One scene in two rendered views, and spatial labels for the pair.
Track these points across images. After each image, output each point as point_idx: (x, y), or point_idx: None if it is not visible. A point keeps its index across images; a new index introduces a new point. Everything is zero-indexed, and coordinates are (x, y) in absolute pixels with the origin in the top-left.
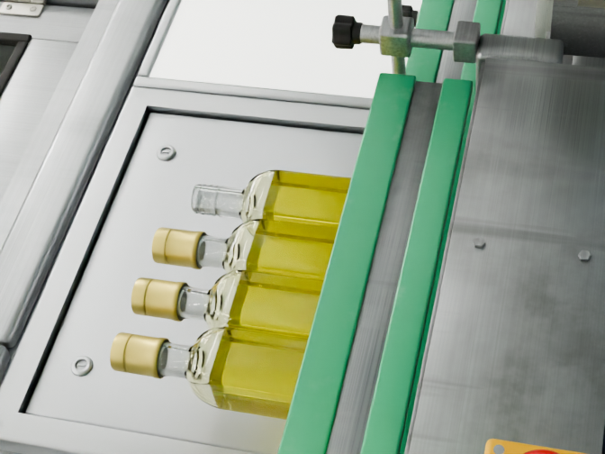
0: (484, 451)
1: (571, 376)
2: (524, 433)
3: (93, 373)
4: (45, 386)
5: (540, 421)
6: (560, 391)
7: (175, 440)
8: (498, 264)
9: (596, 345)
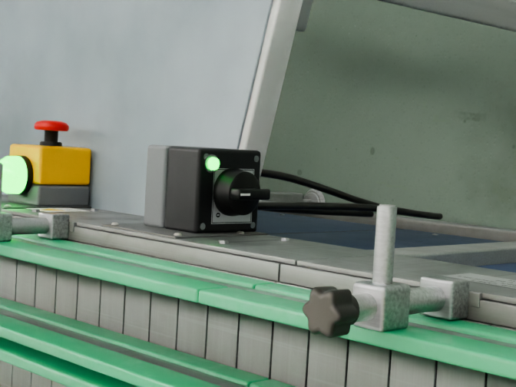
0: (12, 147)
1: (3, 196)
2: (4, 200)
3: None
4: None
5: (6, 199)
6: (4, 197)
7: None
8: None
9: (2, 195)
